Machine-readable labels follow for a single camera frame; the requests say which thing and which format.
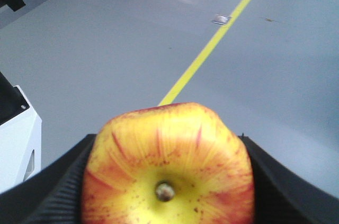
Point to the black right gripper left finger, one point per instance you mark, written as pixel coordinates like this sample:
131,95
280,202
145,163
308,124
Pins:
54,194

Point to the red yellow apple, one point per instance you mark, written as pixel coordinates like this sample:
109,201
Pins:
175,163

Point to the near metal floor plate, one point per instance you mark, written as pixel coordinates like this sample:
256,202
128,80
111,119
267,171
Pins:
221,19

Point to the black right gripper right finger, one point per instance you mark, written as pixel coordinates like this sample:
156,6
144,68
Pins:
281,196

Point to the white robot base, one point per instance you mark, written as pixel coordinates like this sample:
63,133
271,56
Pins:
21,140

